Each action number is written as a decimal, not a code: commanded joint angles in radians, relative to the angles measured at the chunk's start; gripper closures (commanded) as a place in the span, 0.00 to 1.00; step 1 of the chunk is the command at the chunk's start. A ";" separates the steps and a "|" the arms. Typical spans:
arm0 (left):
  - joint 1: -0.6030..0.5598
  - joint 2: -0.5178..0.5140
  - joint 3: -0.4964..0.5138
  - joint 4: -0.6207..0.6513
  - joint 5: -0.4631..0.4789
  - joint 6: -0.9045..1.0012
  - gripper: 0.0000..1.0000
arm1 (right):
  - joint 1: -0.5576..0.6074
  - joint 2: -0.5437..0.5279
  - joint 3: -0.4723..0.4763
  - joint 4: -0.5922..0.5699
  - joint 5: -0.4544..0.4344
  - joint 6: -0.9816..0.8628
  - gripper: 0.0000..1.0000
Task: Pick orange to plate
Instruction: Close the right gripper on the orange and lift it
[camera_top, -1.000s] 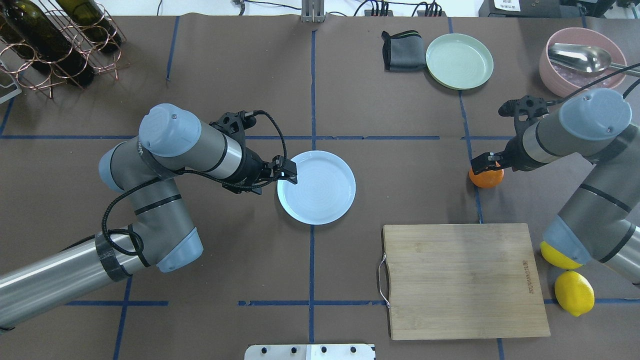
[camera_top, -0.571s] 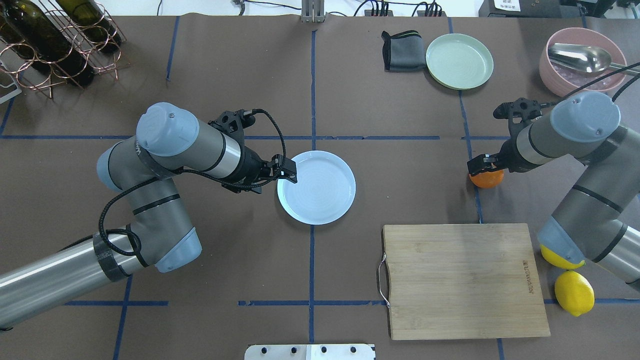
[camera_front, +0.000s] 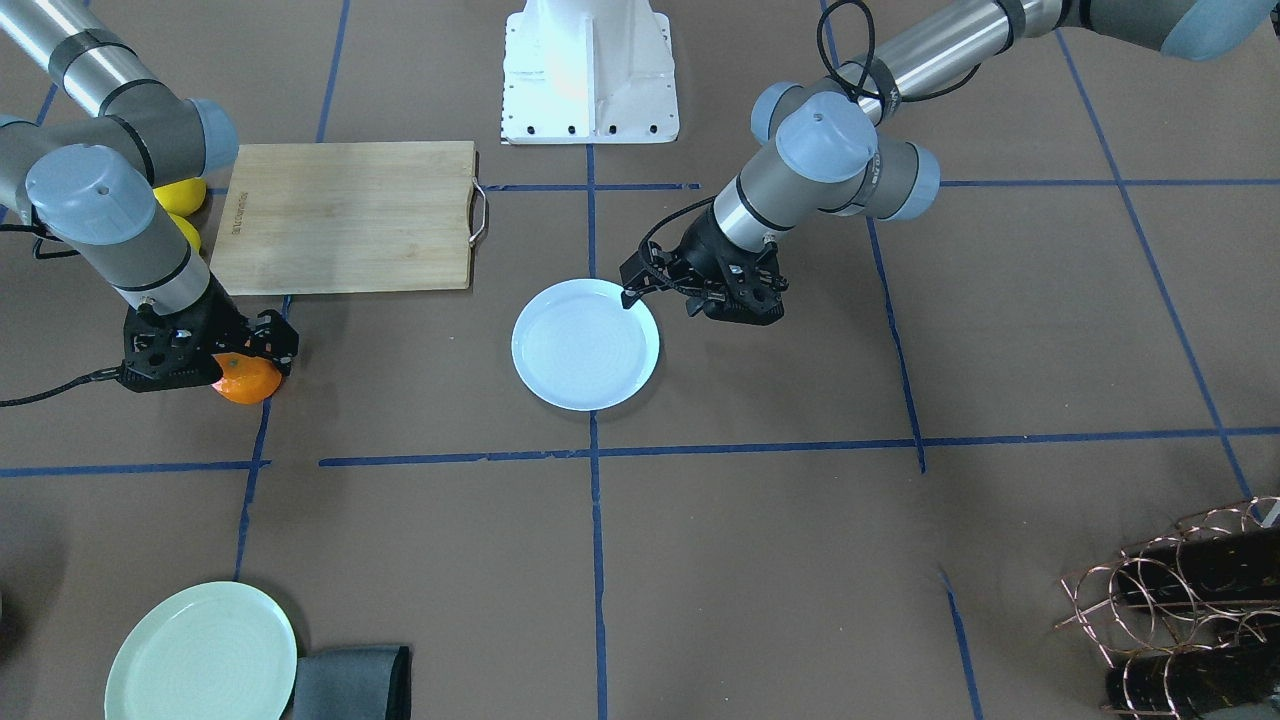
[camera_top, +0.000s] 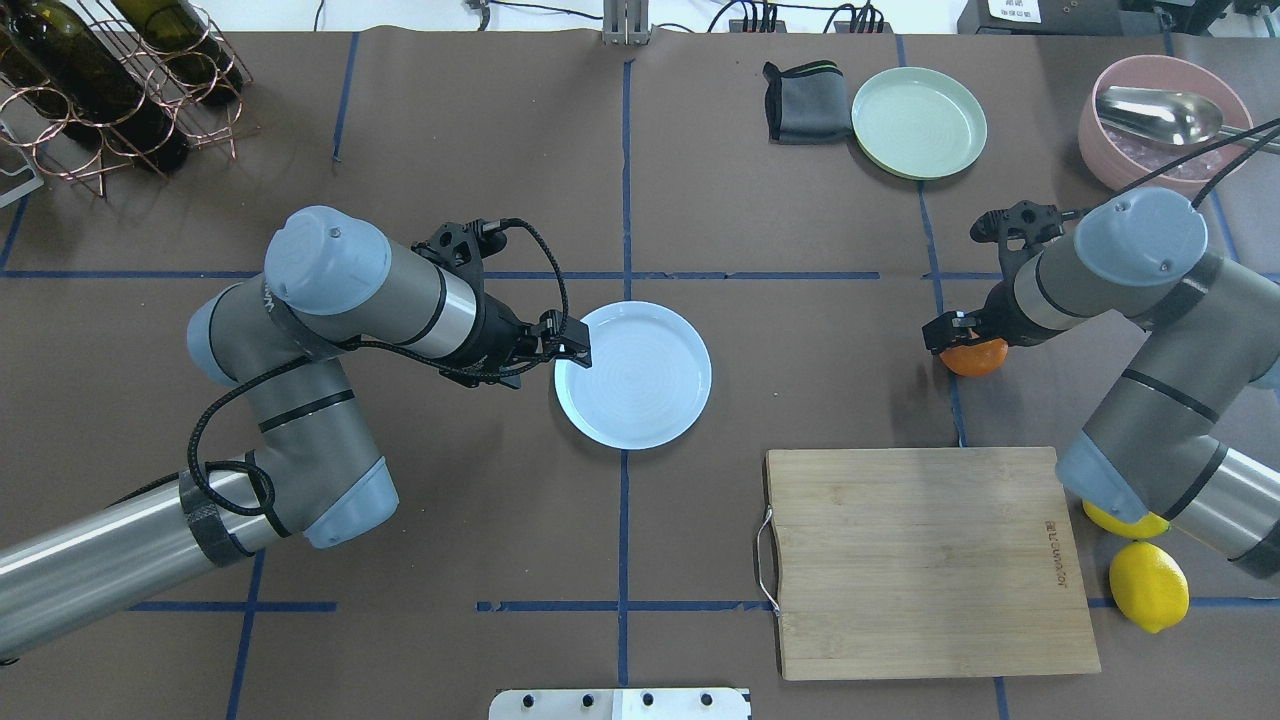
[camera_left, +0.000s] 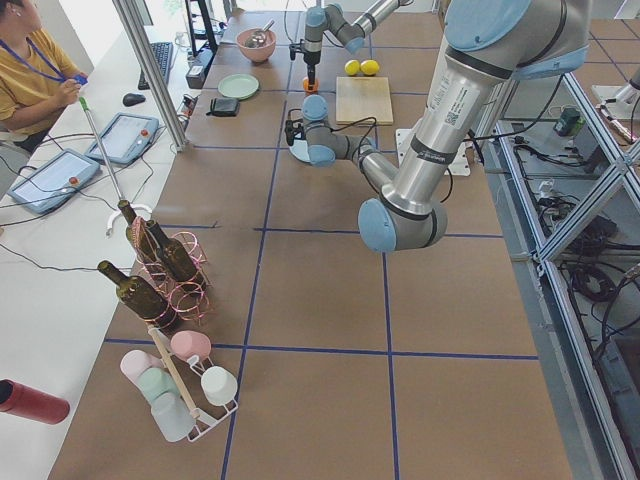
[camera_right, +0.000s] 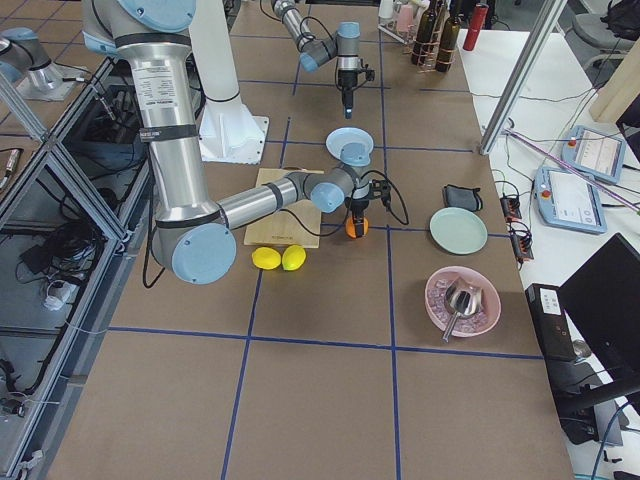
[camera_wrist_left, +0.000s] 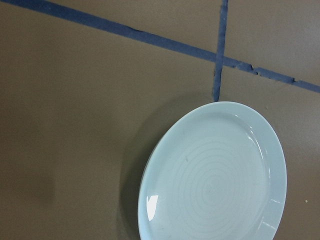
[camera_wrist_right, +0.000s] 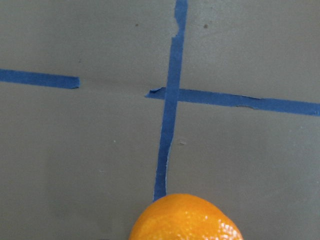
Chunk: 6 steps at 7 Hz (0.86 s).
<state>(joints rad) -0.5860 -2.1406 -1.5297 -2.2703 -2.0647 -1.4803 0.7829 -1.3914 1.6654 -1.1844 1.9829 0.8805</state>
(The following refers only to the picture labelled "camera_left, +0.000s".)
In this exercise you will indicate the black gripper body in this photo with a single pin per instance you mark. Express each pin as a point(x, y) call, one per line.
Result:
point(303, 139)
point(312, 61)

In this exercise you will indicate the orange mandarin fruit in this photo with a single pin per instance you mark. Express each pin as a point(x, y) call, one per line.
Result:
point(309, 87)

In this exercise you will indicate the light blue plate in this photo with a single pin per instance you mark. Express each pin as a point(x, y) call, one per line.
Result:
point(299, 150)

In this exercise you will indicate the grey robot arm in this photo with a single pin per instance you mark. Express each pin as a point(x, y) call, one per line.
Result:
point(485, 44)
point(351, 36)

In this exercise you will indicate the light green plate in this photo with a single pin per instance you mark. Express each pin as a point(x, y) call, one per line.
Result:
point(239, 86)

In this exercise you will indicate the lower yellow lemon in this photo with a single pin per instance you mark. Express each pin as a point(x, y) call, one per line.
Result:
point(352, 68)

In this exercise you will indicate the yellow lemon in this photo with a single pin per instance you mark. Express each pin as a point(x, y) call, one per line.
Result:
point(352, 68)
point(369, 67)

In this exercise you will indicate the pink bowl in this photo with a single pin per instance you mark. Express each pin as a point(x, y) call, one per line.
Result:
point(256, 52)

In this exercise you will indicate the wooden cutting board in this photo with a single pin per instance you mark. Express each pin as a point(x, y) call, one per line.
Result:
point(360, 97)

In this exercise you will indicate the metal scoop spoon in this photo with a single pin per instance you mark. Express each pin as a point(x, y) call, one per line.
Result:
point(259, 37)

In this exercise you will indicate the upper yellow lemon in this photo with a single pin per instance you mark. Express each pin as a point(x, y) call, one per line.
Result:
point(369, 67)

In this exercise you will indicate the folded grey cloth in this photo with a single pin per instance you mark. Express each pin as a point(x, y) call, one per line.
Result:
point(223, 107)

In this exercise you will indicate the black computer mouse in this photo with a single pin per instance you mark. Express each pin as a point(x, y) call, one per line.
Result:
point(132, 99)

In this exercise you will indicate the far teach pendant tablet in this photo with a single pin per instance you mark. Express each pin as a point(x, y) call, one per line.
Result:
point(126, 137)

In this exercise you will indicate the teach pendant tablet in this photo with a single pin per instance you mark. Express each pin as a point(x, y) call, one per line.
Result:
point(52, 184)
point(126, 137)

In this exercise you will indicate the lower dark wine bottle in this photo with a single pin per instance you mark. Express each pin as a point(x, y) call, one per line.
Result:
point(173, 255)

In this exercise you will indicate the dark wine bottle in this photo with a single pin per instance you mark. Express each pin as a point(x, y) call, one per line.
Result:
point(140, 239)
point(173, 255)
point(142, 298)

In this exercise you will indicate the metal rod green tip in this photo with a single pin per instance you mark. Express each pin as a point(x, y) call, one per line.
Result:
point(101, 148)

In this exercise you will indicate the upper dark wine bottle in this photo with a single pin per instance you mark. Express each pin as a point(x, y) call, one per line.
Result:
point(142, 298)

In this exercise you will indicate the pink cup on rack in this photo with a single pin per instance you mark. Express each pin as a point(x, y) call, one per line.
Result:
point(188, 343)

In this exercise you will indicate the near teach pendant tablet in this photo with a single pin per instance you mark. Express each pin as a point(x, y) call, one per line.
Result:
point(52, 184)

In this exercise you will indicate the person in yellow shirt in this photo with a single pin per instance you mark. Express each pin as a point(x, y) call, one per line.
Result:
point(38, 79)

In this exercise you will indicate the green black battery box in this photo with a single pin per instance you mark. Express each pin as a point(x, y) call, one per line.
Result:
point(569, 123)

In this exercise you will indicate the white cup on rack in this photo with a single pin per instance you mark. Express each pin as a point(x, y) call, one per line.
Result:
point(219, 386)

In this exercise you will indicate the pale pink cup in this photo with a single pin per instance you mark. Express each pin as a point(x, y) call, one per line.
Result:
point(135, 362)

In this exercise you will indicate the pale green cup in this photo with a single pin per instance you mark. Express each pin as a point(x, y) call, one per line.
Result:
point(154, 382)

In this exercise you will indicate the pale grey cup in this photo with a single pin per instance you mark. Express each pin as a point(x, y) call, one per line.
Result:
point(172, 416)

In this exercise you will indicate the red thermos bottle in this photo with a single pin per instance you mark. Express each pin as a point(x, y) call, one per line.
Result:
point(27, 402)

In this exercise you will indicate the copper wire bottle rack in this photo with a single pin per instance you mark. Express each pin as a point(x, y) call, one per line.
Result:
point(184, 302)

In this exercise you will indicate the aluminium frame post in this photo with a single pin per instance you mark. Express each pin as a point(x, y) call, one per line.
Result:
point(133, 25)

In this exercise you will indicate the wooden rack handle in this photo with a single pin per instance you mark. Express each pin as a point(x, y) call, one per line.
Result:
point(157, 337)

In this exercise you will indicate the white wire cup rack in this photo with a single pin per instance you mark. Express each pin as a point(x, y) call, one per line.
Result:
point(210, 416)

